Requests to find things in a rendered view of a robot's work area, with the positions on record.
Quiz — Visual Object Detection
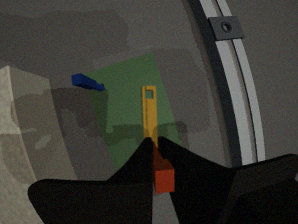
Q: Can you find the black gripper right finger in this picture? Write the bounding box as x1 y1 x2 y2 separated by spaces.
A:
157 136 298 224

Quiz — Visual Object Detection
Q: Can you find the blue pin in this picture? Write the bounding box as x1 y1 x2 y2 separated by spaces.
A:
72 73 105 92

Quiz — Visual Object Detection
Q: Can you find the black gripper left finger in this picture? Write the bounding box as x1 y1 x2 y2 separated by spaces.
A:
27 137 153 224

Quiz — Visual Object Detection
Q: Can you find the grey aluminum slotted rail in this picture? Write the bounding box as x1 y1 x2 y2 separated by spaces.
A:
189 0 266 168

